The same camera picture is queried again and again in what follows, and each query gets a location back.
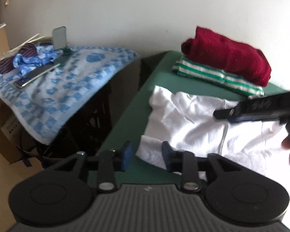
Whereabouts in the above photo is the purple striped cloth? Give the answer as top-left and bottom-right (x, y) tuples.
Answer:
(0, 43), (38, 74)

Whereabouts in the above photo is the red folded sweater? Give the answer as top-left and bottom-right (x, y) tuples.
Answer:
(181, 26), (271, 87)

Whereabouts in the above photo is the blue white patterned towel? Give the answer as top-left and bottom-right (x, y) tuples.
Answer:
(0, 46), (139, 145)

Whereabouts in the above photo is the small mirror on stand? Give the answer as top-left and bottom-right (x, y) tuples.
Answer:
(52, 26), (72, 55)

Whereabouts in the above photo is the cardboard box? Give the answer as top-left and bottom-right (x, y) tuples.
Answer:
(0, 26), (21, 164)

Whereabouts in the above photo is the green table cloth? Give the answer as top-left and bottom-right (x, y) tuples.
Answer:
(96, 50), (287, 185)

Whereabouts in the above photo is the smartphone on towel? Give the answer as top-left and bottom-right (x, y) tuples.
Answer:
(14, 63), (61, 89)

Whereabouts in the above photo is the green white striped garment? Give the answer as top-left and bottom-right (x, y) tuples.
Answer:
(172, 58), (264, 96)

